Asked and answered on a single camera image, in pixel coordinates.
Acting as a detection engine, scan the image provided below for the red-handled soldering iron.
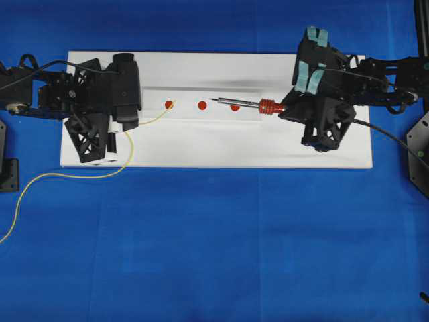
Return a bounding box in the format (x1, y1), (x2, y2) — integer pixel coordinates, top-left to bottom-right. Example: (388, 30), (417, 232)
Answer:
(211, 97), (286, 115)

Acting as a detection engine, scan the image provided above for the black left camera cable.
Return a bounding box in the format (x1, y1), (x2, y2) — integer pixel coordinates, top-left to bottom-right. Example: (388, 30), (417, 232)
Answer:
(0, 59), (118, 91)

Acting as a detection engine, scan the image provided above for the yellow solder wire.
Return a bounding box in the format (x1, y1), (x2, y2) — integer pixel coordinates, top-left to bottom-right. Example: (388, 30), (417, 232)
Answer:
(0, 100), (177, 245)

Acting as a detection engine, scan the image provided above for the red dot mark middle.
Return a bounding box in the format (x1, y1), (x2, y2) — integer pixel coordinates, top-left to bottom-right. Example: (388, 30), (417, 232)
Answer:
(197, 101), (207, 111)

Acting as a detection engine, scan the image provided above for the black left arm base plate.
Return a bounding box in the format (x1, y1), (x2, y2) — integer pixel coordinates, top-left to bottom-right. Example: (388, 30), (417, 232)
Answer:
(0, 121), (19, 193)

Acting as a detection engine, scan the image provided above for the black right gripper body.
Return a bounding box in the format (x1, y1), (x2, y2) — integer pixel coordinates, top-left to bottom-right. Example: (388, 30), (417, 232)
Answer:
(278, 96), (355, 152)

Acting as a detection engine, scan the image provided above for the blue table mat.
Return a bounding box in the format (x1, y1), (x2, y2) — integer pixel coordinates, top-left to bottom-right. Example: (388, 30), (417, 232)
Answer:
(1, 1), (428, 321)

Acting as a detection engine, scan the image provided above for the white paper sheet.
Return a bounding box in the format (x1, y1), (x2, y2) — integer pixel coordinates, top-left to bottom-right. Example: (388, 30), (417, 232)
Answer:
(59, 50), (373, 170)

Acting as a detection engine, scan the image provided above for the black soldering iron cord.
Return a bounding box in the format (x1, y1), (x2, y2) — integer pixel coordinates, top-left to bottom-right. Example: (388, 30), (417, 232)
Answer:
(351, 117), (429, 159)

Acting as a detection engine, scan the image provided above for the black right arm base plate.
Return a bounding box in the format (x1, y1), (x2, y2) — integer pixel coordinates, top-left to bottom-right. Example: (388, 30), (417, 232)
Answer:
(406, 113), (428, 197)

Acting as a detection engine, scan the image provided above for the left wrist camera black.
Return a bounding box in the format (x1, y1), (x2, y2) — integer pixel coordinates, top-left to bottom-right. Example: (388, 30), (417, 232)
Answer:
(112, 53), (141, 120)

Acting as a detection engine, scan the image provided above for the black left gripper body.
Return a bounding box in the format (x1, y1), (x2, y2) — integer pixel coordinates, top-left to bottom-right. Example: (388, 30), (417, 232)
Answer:
(36, 58), (116, 163)

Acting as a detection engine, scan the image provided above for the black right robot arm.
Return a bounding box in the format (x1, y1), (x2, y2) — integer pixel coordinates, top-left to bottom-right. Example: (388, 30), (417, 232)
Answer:
(278, 57), (428, 152)

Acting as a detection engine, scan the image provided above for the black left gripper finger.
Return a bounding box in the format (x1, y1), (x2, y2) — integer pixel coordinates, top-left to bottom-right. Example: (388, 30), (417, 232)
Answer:
(107, 132), (117, 154)
(115, 114), (139, 131)

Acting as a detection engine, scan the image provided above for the black table frame rail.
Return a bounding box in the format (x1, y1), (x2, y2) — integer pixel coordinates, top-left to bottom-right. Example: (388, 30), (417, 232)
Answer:
(414, 0), (428, 57)

